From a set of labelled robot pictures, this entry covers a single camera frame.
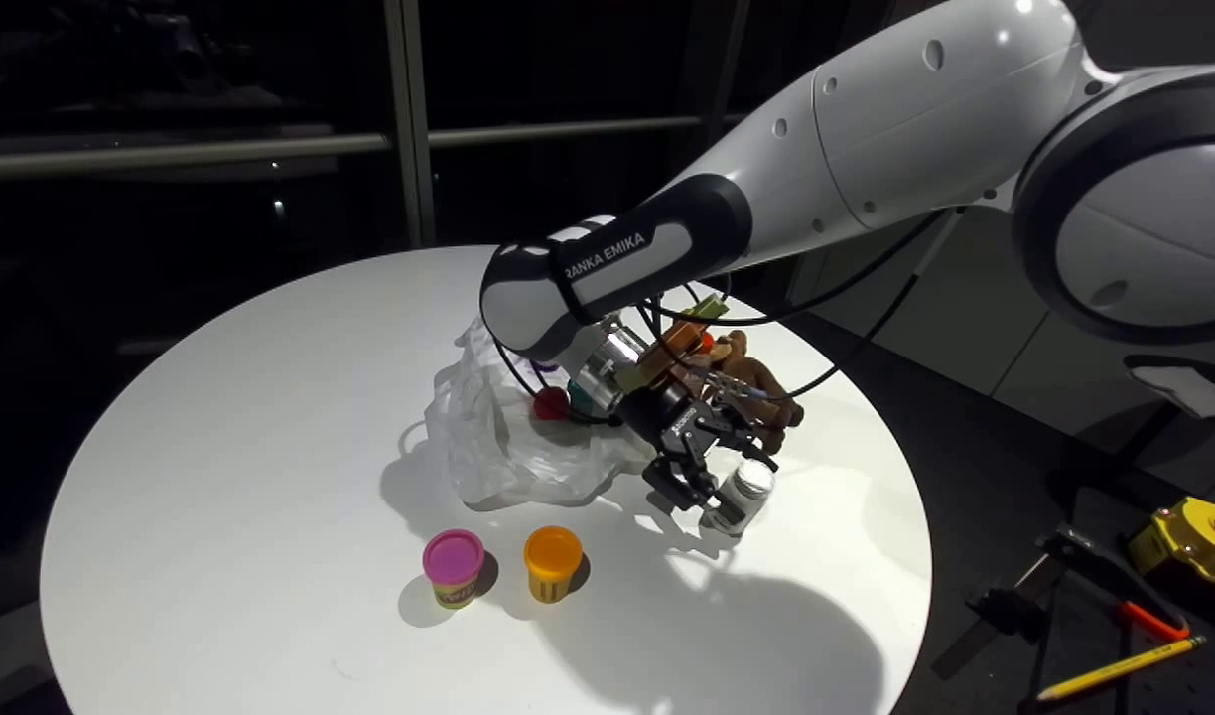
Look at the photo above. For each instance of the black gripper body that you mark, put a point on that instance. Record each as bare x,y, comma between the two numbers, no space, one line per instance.
670,420

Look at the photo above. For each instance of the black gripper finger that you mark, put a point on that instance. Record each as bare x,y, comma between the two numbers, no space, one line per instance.
747,441
680,480

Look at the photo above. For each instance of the orange lid dough tub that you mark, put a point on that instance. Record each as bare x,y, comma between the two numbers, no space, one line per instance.
553,560

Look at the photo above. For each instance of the white plastic bag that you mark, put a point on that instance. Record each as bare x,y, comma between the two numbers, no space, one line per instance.
483,450

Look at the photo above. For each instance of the magenta lid dough tub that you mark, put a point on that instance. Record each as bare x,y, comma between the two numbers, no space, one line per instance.
455,560

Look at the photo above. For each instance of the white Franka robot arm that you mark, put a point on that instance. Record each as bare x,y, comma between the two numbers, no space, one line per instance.
833,160

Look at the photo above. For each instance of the yellow pencil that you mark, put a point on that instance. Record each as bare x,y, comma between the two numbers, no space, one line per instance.
1119,667

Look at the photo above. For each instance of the yellow emergency stop box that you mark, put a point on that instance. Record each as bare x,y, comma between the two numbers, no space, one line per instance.
1199,537

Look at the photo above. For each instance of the vertical window post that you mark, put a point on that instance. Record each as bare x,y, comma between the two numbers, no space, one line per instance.
408,120

